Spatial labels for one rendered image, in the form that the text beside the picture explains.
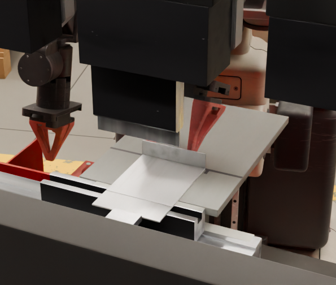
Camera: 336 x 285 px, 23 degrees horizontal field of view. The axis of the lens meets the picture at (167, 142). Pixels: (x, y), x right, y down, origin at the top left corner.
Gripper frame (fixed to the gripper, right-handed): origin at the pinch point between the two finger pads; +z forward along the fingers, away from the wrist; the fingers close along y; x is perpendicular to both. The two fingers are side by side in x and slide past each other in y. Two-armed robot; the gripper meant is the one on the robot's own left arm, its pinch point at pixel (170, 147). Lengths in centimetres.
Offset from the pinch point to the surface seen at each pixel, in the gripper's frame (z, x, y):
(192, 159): 0.8, -0.9, 3.5
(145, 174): 3.5, -4.4, -0.7
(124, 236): -1, -69, 27
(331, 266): 10.7, 9.4, 20.8
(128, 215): 7.5, -12.8, 1.8
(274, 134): -4.0, 10.8, 9.7
